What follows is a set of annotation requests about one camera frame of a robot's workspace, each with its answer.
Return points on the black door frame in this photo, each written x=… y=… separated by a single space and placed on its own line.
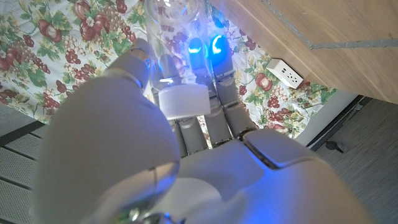
x=335 y=124

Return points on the clear medicine bottle white cap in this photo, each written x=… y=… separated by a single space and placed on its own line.
x=183 y=99

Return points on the floral fruit print backdrop cloth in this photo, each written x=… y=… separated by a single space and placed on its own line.
x=46 y=46

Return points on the white power strip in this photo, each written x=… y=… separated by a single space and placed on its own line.
x=284 y=73

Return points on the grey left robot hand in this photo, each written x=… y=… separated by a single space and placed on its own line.
x=109 y=140

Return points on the small black floor object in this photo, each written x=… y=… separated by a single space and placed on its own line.
x=332 y=145

